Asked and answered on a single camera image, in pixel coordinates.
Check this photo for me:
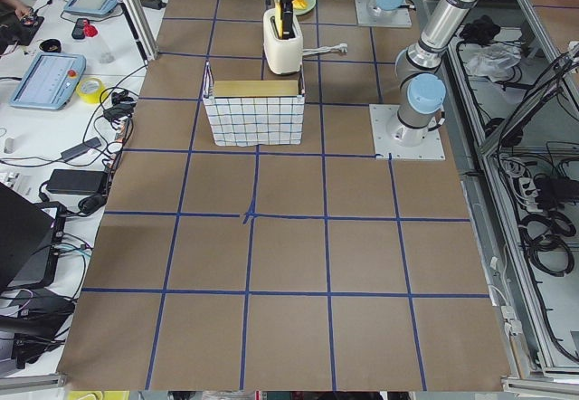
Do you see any black gripper, viewer left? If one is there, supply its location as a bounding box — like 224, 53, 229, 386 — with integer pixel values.
274, 0, 295, 39

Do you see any silver robot arm, viewer right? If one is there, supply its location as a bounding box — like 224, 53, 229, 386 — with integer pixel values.
386, 0, 478, 147

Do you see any white toaster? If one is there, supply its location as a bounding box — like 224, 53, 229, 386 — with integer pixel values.
263, 8, 303, 75

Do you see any triangular golden bread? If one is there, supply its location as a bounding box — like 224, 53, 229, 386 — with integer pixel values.
292, 0, 308, 10

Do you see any light green plate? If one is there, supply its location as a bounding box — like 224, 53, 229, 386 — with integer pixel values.
293, 0, 316, 16

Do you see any red black handheld device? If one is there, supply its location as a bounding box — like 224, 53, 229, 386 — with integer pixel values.
71, 18, 99, 40

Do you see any yellow tape roll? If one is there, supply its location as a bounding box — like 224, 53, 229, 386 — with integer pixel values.
75, 77, 109, 105

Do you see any blue teach pendant near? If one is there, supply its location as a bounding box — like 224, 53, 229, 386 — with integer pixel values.
9, 52, 86, 110

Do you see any black power adapter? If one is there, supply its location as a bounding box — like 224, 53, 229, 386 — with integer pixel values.
46, 169, 107, 195

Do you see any black laptop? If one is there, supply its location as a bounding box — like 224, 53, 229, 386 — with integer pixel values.
1, 185, 65, 291

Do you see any white toaster power cable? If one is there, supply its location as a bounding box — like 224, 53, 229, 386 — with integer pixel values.
300, 43, 350, 57

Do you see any aluminium frame post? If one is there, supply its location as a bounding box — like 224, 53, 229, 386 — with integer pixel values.
118, 0, 158, 62

